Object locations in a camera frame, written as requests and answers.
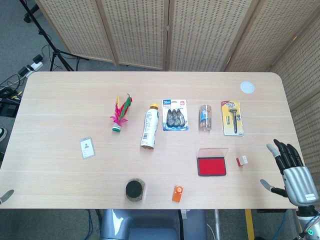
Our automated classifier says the black grey left robot hand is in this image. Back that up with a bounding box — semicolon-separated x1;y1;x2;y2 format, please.
0;189;15;205

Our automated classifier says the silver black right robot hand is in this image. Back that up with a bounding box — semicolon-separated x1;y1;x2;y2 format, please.
259;139;320;207

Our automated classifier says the white stamp with red base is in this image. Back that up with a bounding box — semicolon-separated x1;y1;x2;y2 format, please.
235;154;250;168

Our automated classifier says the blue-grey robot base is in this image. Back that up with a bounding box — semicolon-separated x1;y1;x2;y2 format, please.
99;208;208;240

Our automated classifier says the red ink pad clear lid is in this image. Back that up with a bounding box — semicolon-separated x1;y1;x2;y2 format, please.
195;147;229;177

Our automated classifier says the razor in yellow blister pack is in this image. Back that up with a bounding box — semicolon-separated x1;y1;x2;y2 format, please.
220;100;245;137

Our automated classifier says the black floor equipment box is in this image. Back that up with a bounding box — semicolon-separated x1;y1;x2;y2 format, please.
0;97;21;117

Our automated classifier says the white table leg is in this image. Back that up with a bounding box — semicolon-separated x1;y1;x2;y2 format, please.
214;209;222;240

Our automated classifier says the ID badge card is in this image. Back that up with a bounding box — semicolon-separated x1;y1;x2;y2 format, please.
79;136;96;160

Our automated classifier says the clear plastic jar with sticks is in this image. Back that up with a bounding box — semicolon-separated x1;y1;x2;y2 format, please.
198;104;213;133

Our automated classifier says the glass jar with black lid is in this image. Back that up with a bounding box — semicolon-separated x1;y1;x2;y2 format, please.
124;177;147;202

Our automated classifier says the pink green feather shuttlecock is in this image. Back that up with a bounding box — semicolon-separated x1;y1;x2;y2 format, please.
109;93;133;133

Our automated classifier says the white power strip with plugs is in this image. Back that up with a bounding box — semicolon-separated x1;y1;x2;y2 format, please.
17;55;45;77

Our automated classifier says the blue correction tape blister pack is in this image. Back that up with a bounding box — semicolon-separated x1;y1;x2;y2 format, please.
161;98;190;132

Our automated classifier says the white bottle with yellow cap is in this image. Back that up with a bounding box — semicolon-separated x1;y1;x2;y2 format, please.
139;103;161;151

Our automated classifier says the black tripod stand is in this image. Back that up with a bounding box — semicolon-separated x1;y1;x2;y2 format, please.
18;0;88;72

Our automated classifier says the wooden woven folding screen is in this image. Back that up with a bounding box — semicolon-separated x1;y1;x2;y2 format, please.
34;0;320;233

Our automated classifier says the white round cable grommet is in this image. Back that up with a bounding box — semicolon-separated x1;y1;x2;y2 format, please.
240;81;256;95

